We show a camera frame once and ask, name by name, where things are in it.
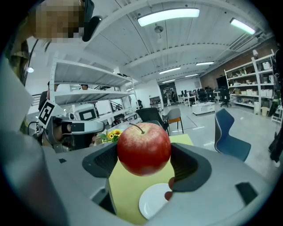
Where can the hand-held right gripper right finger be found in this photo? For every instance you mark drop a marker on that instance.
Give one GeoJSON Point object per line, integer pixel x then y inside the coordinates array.
{"type": "Point", "coordinates": [212, 176]}

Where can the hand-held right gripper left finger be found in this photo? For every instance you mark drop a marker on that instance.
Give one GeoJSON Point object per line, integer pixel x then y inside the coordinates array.
{"type": "Point", "coordinates": [99, 161]}

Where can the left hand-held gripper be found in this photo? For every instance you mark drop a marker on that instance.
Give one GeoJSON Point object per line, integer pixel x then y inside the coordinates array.
{"type": "Point", "coordinates": [88, 127]}

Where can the red apple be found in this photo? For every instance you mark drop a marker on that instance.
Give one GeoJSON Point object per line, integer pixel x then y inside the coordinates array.
{"type": "Point", "coordinates": [143, 152]}

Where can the white plate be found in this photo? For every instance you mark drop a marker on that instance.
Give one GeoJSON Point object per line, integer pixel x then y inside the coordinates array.
{"type": "Point", "coordinates": [152, 203]}

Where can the white machine with screen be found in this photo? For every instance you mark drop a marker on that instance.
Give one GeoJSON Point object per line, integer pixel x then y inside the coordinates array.
{"type": "Point", "coordinates": [86, 112]}

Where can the sunflower bouquet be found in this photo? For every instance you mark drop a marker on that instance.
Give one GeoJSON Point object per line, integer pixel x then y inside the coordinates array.
{"type": "Point", "coordinates": [113, 135]}

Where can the blue plastic chair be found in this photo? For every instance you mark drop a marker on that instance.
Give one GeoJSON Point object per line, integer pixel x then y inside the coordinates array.
{"type": "Point", "coordinates": [227, 141]}

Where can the yellow table mat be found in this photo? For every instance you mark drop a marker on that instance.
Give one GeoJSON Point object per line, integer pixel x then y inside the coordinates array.
{"type": "Point", "coordinates": [126, 194]}

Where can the white empty metal shelf rack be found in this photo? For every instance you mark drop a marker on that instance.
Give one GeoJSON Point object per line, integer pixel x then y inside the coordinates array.
{"type": "Point", "coordinates": [88, 75]}

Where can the black mesh chair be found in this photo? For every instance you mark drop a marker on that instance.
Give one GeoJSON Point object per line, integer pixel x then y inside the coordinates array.
{"type": "Point", "coordinates": [150, 114]}

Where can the white low cabinet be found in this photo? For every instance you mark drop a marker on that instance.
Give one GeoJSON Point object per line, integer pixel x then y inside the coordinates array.
{"type": "Point", "coordinates": [203, 108]}

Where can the grey chair with orange seat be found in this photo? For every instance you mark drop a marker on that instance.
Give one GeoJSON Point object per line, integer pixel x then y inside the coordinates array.
{"type": "Point", "coordinates": [174, 115]}

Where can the black office chair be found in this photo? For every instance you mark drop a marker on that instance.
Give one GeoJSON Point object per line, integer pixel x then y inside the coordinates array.
{"type": "Point", "coordinates": [225, 97]}

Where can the white waste bin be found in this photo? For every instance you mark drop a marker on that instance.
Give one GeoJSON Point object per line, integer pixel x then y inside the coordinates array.
{"type": "Point", "coordinates": [264, 111]}

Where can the white stocked shelf rack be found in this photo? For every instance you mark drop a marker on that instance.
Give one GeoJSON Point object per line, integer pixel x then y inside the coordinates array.
{"type": "Point", "coordinates": [249, 83]}

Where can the long ceiling light panel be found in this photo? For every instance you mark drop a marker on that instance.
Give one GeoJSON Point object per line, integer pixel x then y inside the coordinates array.
{"type": "Point", "coordinates": [168, 16]}

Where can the short ceiling light panel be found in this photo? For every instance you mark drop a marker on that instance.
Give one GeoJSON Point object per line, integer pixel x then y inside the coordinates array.
{"type": "Point", "coordinates": [242, 25]}

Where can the black head-worn camera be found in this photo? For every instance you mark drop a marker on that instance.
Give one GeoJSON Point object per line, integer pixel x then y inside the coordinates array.
{"type": "Point", "coordinates": [90, 26]}

